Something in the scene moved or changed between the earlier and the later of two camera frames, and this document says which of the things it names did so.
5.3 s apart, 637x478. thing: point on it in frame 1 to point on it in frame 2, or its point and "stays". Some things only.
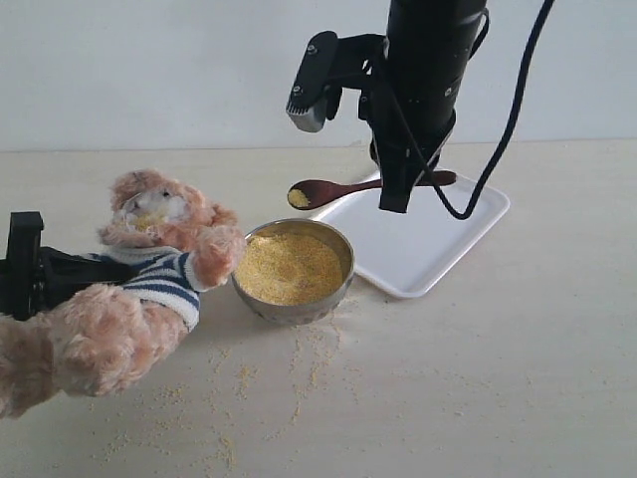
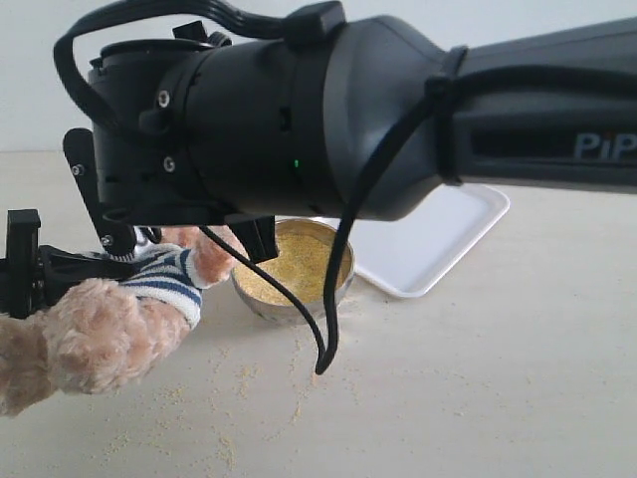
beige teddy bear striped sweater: x=106 y=340 stays
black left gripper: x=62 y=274 stays
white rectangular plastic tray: x=412 y=254 stays
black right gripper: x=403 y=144 to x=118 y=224
